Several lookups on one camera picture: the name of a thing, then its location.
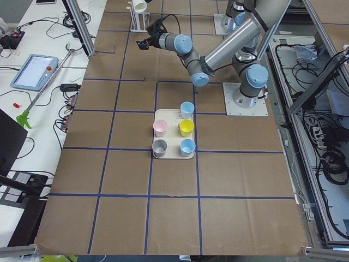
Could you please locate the white wire cup rack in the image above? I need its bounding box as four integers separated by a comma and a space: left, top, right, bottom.
127, 1, 150, 33

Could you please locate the white ikea cup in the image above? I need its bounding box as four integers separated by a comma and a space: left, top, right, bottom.
132, 0, 148, 13

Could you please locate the light blue cup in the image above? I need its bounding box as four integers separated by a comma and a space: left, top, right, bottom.
180, 101, 195, 120
180, 139, 196, 157

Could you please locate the light blue cup near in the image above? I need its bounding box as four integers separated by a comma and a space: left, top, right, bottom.
180, 139, 196, 157

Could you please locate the cream plastic tray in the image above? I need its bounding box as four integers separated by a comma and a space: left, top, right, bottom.
153, 109, 195, 159

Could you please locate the yellow plastic cup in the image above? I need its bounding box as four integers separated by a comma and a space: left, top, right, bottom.
179, 119, 195, 137

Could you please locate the pink plastic cup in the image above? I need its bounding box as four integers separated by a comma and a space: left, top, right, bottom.
153, 119, 168, 137

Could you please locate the grey plastic cup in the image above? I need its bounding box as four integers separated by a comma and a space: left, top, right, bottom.
152, 139, 167, 158

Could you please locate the light blue cup far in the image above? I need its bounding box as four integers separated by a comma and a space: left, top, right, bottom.
180, 101, 195, 120

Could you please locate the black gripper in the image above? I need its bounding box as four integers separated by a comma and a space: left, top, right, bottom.
136, 19, 167, 50

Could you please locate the blue teach pendant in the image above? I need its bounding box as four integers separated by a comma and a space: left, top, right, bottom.
10, 54, 59, 91

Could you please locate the green grabber tool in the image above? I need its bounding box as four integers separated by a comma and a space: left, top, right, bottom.
16, 44, 80, 129

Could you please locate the black power adapter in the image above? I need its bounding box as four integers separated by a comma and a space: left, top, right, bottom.
59, 84, 81, 92

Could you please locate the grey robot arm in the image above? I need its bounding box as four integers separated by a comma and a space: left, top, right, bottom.
222, 0, 246, 32
137, 1, 290, 109

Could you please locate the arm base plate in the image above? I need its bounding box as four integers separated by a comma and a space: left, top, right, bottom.
213, 12, 245, 36
222, 82, 268, 117

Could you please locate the aluminium frame post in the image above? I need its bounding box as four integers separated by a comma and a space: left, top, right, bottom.
62, 0, 95, 57

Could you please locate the black monitor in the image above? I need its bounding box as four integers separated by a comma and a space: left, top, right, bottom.
0, 110, 28, 176

